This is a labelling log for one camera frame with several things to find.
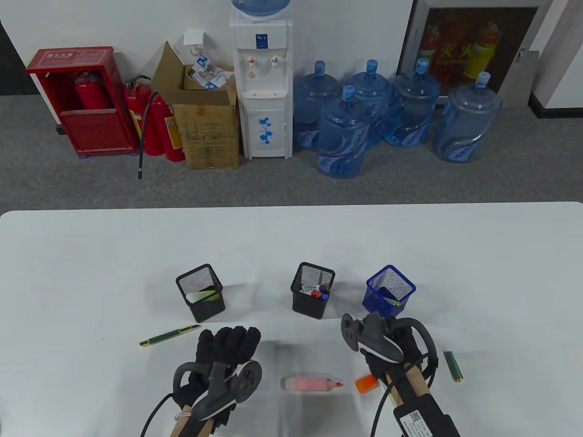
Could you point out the person's right hand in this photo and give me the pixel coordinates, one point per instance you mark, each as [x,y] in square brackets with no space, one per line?
[410,346]

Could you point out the person's left hand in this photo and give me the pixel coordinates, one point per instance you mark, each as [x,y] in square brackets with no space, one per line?
[227,346]

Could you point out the green gold fountain pen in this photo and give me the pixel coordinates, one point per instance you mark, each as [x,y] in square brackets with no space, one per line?
[394,302]
[168,336]

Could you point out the green gold pen cap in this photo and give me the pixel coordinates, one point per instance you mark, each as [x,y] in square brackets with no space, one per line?
[453,366]

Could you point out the yellow-green highlighter pen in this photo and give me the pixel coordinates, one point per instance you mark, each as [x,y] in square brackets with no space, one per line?
[202,297]

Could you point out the orange highlighter pen cap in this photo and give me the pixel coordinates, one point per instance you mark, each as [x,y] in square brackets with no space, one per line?
[363,386]

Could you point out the white black marker pen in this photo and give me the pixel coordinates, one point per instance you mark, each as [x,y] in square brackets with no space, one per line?
[314,287]

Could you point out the person's left forearm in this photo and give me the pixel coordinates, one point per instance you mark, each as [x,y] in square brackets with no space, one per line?
[180,428]

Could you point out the person's right forearm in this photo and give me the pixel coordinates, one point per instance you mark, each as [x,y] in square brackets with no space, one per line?
[410,384]

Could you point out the black mesh pen holder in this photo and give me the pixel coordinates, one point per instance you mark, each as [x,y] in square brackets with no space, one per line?
[202,309]
[309,309]

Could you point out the blue mesh pen holder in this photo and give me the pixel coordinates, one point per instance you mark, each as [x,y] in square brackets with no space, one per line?
[378,307]

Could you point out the orange highlighter pen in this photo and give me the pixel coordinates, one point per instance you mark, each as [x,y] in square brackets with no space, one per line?
[309,383]

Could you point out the brown cardboard box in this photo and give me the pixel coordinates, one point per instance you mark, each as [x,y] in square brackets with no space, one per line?
[207,136]

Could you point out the white water dispenser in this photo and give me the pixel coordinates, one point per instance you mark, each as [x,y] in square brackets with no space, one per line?
[264,132]

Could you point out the blue water jug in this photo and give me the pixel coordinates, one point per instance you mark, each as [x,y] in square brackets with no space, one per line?
[412,104]
[341,136]
[314,95]
[464,123]
[371,86]

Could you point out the red fire extinguisher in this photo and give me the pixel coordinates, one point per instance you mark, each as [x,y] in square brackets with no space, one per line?
[136,104]
[168,132]
[93,93]

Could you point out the red fire extinguisher cabinet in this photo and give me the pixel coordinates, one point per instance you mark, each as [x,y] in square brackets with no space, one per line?
[98,132]

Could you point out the white blue packets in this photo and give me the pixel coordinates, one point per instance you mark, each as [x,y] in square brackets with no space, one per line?
[209,77]

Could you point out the grey metal cabinet door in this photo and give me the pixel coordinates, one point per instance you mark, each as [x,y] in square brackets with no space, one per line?
[519,79]

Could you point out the blue dispenser water bottle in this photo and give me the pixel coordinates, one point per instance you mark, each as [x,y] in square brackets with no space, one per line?
[259,5]

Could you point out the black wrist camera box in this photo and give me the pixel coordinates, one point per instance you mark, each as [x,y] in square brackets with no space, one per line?
[419,421]

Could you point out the white wall socket box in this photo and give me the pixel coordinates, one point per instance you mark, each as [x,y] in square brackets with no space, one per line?
[193,37]

